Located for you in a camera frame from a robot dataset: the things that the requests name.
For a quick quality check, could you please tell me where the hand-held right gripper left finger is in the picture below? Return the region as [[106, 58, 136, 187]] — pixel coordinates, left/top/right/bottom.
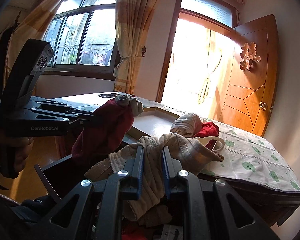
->
[[44, 145, 145, 240]]

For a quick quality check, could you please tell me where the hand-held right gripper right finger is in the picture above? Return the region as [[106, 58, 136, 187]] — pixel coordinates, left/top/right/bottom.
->
[[162, 145, 280, 240]]

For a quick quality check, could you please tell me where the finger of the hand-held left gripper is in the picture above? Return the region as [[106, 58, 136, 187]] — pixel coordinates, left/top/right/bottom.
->
[[31, 97, 94, 117], [31, 112, 94, 128]]

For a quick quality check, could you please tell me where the beige underwear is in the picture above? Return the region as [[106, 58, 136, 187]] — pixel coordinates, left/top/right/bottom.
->
[[85, 133, 225, 222]]

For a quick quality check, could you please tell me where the dark red underwear grey waistband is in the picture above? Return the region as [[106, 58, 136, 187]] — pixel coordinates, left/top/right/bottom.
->
[[71, 94, 143, 167]]

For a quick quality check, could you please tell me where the heap of assorted underwear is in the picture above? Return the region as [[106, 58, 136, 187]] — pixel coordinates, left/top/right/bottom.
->
[[92, 200, 183, 240]]

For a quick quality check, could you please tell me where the shallow cardboard tray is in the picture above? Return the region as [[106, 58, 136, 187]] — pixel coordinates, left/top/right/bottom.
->
[[124, 106, 225, 155]]

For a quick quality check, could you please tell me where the white ribbed underwear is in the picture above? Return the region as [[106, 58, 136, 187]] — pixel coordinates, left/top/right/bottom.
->
[[170, 112, 203, 138]]

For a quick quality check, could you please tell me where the bright red underwear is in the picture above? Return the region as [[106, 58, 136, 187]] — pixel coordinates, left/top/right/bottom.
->
[[195, 121, 220, 150]]

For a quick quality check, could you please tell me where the person's left hand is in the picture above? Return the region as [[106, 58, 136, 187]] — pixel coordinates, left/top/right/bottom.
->
[[15, 137, 35, 173]]

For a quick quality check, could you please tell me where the laundry hanging outside window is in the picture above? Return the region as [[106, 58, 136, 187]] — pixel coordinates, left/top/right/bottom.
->
[[81, 47, 113, 65]]

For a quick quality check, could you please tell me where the large sliding glass window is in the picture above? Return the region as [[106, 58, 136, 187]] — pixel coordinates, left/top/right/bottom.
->
[[41, 0, 117, 70]]

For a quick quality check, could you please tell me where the yellow checked side curtain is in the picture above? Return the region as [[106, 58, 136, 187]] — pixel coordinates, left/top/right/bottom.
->
[[4, 0, 80, 80]]

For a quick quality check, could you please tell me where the person's dark garment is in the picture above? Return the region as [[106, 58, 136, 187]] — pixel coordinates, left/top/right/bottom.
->
[[0, 187, 55, 240]]

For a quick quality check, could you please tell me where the dark wooden table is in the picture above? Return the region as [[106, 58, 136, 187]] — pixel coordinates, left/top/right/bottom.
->
[[34, 97, 300, 228]]

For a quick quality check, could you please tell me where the yellow tied balcony curtain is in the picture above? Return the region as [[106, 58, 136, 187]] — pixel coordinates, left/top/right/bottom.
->
[[197, 29, 224, 103]]

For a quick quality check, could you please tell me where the yellow tied window curtain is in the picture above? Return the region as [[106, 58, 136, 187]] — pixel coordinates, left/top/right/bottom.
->
[[114, 0, 168, 95]]

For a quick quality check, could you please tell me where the orange wooden door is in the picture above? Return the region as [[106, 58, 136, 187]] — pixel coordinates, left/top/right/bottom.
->
[[219, 14, 278, 137]]

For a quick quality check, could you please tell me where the pale cut-out door ornament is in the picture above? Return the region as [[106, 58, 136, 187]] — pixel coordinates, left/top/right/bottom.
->
[[240, 42, 262, 72]]

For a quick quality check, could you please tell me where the frosted transom window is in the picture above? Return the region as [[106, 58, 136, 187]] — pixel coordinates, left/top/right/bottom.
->
[[180, 0, 234, 28]]

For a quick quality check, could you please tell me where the brown wooden door frame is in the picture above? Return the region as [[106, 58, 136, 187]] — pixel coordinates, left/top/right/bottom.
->
[[156, 0, 240, 103]]

